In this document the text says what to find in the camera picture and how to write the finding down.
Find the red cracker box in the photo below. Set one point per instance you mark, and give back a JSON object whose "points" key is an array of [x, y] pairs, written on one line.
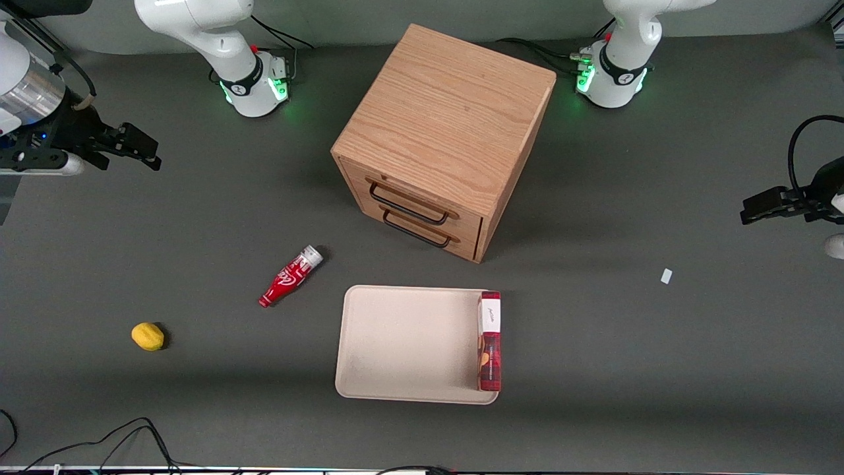
{"points": [[490, 349]]}

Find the small white tape piece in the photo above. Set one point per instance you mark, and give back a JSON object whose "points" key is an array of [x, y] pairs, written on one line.
{"points": [[666, 276]]}

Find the red coke bottle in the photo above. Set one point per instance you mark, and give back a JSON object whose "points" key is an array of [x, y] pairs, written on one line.
{"points": [[290, 276]]}

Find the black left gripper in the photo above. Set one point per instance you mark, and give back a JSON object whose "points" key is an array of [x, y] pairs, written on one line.
{"points": [[819, 191]]}

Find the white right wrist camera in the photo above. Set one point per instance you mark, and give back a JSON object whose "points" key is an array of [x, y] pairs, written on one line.
{"points": [[46, 166]]}

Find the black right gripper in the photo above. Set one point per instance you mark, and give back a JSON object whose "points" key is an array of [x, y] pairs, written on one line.
{"points": [[74, 130]]}

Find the beige rectangular tray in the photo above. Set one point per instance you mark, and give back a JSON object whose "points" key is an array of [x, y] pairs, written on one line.
{"points": [[409, 343]]}

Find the wooden drawer cabinet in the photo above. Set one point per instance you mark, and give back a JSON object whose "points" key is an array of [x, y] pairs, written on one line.
{"points": [[448, 112]]}

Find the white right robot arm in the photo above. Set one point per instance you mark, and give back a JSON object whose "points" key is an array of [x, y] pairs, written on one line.
{"points": [[217, 39]]}

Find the yellow lemon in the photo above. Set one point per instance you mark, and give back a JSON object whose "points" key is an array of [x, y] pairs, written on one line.
{"points": [[148, 336]]}

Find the aluminium frame rail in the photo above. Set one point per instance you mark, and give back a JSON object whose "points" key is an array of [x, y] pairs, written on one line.
{"points": [[33, 31]]}

